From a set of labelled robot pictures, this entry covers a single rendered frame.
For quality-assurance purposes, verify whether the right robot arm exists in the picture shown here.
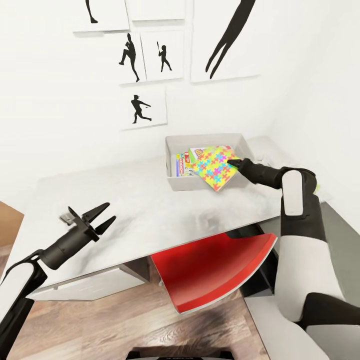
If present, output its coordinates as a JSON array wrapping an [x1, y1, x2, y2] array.
[[227, 153, 360, 360]]

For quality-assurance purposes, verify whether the board game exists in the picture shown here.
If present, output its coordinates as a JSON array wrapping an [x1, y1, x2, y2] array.
[[176, 153, 199, 177], [184, 145, 236, 168]]

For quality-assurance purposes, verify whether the jigsaw puzzle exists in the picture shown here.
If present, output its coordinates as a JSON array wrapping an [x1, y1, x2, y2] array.
[[192, 145, 240, 192]]

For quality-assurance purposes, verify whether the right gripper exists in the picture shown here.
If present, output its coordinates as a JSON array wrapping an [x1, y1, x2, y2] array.
[[227, 158, 268, 185]]

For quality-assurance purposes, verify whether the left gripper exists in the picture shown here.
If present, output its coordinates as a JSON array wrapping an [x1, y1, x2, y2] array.
[[56, 202, 117, 258]]

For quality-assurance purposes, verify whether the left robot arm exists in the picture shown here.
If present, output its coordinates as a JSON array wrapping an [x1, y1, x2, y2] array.
[[0, 202, 117, 360]]

